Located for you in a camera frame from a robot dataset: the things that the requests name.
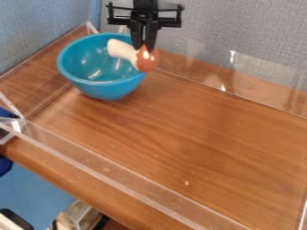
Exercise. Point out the blue plastic bowl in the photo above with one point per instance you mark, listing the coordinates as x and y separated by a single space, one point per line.
102 77

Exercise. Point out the brown toy mushroom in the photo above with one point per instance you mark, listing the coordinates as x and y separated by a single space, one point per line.
144 60

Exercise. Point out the metal bracket under table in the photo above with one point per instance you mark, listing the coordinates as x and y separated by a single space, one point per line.
77 217

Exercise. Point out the black object bottom left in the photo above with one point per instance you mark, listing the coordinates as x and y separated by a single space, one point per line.
12 222

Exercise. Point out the clear acrylic barrier frame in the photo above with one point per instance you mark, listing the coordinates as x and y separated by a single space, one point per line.
201 151

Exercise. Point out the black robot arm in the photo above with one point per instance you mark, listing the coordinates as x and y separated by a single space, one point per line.
144 18

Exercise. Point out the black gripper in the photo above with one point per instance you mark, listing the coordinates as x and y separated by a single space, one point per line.
154 13

